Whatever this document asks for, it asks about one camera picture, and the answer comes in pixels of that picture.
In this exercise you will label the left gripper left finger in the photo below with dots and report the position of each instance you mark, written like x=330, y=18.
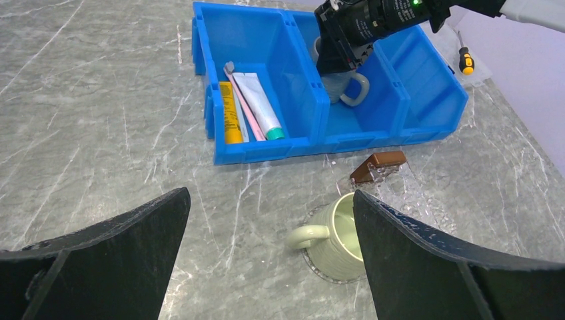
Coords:
x=115, y=269

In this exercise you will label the clear holder with wooden ends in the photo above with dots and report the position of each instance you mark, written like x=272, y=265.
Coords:
x=387, y=176

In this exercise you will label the white toothpaste tube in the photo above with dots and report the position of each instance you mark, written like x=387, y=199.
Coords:
x=256, y=98

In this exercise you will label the clear textured oval tray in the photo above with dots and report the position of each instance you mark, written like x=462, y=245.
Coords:
x=327, y=235

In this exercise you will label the toothbrush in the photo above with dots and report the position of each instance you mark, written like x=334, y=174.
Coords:
x=229, y=69

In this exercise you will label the blue three-compartment bin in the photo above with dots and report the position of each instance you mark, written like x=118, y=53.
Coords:
x=413, y=97

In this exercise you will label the clear plastic organizer box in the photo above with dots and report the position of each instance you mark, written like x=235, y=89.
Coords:
x=447, y=44

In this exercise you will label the yellow black screwdriver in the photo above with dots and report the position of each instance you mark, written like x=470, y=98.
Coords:
x=466, y=63

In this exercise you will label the grey ceramic mug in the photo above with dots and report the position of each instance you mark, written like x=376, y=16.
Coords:
x=336, y=84

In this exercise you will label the green ceramic mug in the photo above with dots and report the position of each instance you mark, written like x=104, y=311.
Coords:
x=331, y=240

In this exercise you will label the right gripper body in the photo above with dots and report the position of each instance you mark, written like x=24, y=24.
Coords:
x=348, y=29

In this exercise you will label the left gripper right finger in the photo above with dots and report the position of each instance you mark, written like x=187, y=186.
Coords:
x=416, y=271

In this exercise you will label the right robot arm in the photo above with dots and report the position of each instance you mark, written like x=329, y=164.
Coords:
x=548, y=14

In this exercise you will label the yellow toothpaste tube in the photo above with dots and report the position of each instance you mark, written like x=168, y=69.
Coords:
x=232, y=129

